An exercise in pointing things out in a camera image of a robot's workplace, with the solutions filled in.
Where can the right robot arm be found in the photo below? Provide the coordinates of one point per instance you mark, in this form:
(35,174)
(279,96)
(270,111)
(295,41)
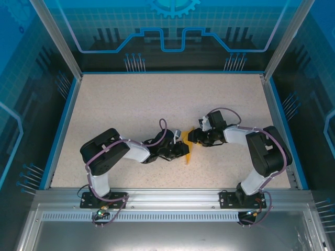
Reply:
(235,134)

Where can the yellow paper sheet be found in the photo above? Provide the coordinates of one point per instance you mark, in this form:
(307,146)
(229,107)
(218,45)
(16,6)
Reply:
(189,158)

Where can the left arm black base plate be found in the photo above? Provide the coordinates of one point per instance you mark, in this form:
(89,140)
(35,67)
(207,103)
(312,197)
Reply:
(89,200)

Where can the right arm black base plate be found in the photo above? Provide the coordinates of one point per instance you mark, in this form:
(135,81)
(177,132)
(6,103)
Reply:
(227,200)

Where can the blue printed gear panel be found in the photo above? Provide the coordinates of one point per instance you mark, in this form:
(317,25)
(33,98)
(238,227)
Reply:
(170,26)

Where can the aluminium frame post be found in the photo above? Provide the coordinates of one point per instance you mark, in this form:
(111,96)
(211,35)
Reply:
(60,39)
(284,44)

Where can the grey metal tray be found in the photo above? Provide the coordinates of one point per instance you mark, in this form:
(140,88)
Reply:
(170,238)

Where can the aluminium side rail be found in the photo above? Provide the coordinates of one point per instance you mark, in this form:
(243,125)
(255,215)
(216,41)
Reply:
(277,125)

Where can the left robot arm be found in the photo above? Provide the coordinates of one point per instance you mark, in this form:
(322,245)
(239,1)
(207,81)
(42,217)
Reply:
(137,154)

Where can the long aluminium base rail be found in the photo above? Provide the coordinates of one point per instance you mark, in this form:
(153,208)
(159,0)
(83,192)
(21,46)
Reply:
(170,197)

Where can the blue printed side panel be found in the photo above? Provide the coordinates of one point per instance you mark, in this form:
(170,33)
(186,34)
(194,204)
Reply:
(314,104)
(23,104)

